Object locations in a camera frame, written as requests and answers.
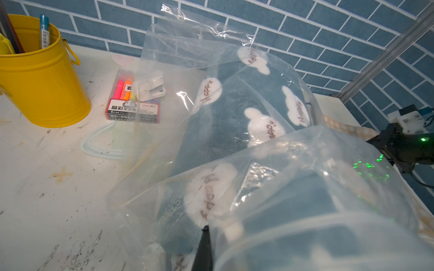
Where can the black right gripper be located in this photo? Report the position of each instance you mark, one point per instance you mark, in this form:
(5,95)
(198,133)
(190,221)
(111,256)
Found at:
(404,150)

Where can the highlighter marker pack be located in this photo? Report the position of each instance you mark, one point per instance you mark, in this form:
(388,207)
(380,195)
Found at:
(123,105)

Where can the right aluminium corner post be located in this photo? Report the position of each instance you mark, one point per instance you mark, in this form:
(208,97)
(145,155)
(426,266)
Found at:
(399,45)

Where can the orange checkered sunflower blanket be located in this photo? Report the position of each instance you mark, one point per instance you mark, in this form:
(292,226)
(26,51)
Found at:
(360,132)

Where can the blue cloud pattern blanket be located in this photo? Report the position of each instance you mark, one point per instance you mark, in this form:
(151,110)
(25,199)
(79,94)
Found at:
(277,191)

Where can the white plastic bag clip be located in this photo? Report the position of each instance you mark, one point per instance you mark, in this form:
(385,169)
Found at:
(151,87)

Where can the clear plastic vacuum bag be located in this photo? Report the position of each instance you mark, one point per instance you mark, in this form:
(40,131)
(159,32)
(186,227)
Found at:
(181,45)

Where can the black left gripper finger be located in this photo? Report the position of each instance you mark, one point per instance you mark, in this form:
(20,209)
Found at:
(203,260)

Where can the yellow metal pen bucket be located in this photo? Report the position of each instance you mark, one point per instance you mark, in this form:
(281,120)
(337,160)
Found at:
(44,85)

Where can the pens in bucket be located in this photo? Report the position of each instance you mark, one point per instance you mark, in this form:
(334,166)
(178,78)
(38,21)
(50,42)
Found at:
(22,31)

